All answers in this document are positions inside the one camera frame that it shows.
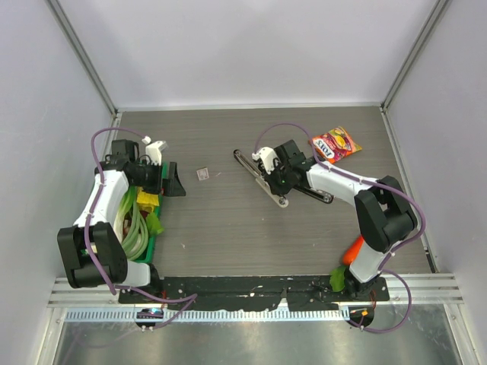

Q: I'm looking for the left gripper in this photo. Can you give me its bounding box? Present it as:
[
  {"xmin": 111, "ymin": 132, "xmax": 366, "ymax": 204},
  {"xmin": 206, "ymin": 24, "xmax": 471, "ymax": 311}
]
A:
[{"xmin": 131, "ymin": 160, "xmax": 185, "ymax": 197}]

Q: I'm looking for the red white staple box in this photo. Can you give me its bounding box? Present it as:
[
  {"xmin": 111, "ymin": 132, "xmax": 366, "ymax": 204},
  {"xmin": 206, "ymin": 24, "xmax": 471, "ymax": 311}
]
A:
[{"xmin": 196, "ymin": 167, "xmax": 209, "ymax": 181}]

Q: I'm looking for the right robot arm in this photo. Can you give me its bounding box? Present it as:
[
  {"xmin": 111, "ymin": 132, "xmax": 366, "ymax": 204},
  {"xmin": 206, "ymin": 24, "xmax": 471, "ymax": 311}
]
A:
[{"xmin": 252, "ymin": 140, "xmax": 418, "ymax": 300}]

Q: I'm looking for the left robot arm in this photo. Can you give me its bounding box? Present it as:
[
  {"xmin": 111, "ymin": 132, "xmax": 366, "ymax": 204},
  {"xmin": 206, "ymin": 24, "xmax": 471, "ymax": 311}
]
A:
[{"xmin": 57, "ymin": 137, "xmax": 186, "ymax": 303}]

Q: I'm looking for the green plastic tray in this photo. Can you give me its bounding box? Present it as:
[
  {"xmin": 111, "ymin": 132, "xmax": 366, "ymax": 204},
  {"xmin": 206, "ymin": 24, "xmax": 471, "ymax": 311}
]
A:
[{"xmin": 129, "ymin": 160, "xmax": 170, "ymax": 265}]

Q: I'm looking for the yellow white toy cabbage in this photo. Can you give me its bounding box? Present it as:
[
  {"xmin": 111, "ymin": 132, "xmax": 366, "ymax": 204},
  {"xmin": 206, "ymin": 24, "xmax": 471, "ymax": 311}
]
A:
[{"xmin": 136, "ymin": 189, "xmax": 160, "ymax": 212}]

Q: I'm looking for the green toy leaf sprig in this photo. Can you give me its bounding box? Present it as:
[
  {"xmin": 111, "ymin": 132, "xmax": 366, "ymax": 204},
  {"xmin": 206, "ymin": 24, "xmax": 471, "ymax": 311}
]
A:
[{"xmin": 145, "ymin": 212, "xmax": 164, "ymax": 236}]

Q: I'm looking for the orange candy bag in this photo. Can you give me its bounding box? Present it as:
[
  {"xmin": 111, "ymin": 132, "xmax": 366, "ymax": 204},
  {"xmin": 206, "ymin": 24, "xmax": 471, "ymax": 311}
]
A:
[{"xmin": 310, "ymin": 126, "xmax": 362, "ymax": 163}]

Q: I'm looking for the orange toy carrot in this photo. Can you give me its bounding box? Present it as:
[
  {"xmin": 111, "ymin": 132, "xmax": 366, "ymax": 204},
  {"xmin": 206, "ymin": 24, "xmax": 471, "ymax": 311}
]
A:
[{"xmin": 342, "ymin": 235, "xmax": 364, "ymax": 265}]

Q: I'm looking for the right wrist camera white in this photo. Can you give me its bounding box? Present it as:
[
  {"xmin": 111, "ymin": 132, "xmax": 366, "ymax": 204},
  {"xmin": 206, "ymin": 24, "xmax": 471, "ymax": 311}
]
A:
[{"xmin": 251, "ymin": 147, "xmax": 282, "ymax": 175}]

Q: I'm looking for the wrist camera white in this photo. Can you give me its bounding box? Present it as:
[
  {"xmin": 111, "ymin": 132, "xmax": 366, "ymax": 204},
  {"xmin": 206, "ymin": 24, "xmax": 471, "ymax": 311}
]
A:
[
  {"xmin": 142, "ymin": 135, "xmax": 168, "ymax": 166},
  {"xmin": 251, "ymin": 147, "xmax": 282, "ymax": 175}
]

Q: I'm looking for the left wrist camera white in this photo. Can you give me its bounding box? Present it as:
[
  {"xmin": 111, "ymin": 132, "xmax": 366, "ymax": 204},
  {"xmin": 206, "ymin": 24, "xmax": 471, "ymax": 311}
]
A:
[{"xmin": 142, "ymin": 135, "xmax": 168, "ymax": 166}]

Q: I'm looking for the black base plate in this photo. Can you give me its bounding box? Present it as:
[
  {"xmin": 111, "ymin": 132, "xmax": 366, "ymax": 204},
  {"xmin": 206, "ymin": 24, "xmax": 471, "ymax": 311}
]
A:
[{"xmin": 119, "ymin": 275, "xmax": 390, "ymax": 312}]

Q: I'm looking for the white slotted cable duct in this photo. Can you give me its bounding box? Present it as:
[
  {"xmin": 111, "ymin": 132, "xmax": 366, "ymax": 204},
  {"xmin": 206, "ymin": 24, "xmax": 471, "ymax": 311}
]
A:
[{"xmin": 65, "ymin": 307, "xmax": 349, "ymax": 324}]

